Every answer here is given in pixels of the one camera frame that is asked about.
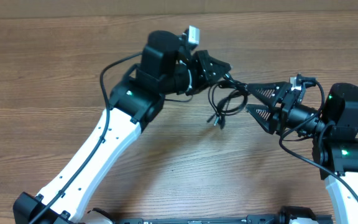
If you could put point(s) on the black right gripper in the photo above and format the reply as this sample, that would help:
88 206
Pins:
289 96

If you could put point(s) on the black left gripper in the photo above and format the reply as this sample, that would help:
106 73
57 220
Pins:
201 62

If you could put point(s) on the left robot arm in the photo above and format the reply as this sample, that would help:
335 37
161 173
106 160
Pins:
170 64

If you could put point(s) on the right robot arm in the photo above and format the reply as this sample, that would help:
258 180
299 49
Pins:
325 138

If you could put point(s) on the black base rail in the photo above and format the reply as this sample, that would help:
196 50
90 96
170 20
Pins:
285 215

